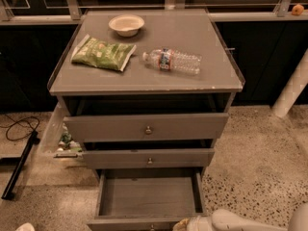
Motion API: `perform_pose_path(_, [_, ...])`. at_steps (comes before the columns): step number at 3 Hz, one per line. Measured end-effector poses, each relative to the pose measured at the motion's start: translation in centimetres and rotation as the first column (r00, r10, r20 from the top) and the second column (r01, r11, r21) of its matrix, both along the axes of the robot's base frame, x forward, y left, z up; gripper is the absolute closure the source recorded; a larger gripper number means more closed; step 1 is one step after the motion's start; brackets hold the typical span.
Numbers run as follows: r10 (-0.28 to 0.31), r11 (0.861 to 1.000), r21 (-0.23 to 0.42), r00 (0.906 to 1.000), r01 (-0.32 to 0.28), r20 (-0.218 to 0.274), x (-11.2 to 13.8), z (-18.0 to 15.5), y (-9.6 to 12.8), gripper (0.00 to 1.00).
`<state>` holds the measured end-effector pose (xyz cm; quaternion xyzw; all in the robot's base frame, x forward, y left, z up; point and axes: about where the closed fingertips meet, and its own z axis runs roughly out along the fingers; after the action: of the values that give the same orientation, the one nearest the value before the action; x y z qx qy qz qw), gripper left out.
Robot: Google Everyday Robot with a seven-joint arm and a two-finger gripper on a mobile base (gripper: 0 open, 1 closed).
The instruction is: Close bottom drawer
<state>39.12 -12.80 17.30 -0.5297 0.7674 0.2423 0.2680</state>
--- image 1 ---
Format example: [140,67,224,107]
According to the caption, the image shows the grey drawer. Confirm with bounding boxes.
[64,113,228,142]
[88,167,207,231]
[83,148,214,169]

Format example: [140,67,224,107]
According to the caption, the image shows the grey bottom drawer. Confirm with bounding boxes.
[88,167,207,231]

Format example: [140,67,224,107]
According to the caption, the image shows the white object at bottom edge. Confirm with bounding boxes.
[15,222,35,231]

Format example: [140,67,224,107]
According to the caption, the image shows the grey middle drawer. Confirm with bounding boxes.
[83,148,214,169]

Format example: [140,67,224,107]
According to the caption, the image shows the black cable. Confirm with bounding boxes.
[0,113,41,142]

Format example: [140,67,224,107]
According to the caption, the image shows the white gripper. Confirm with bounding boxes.
[172,216,213,231]

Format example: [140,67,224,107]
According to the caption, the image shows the grey drawer cabinet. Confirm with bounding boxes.
[47,9,246,178]

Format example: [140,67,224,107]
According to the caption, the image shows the white pillar leg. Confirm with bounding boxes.
[272,49,308,117]

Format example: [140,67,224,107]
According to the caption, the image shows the orange small object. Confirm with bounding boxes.
[292,4,304,15]

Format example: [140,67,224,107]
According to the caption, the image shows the black metal bar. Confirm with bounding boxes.
[1,131,39,200]

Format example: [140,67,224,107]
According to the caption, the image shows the grey top drawer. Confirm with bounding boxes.
[64,113,228,142]

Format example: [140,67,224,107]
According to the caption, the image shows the clear plastic water bottle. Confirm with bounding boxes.
[142,48,202,75]

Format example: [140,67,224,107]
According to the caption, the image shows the white paper bowl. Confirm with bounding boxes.
[109,14,144,38]

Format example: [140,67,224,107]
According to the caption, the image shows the green chip bag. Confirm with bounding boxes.
[71,35,137,72]

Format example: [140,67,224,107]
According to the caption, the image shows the clear plastic bin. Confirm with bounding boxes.
[38,104,81,159]

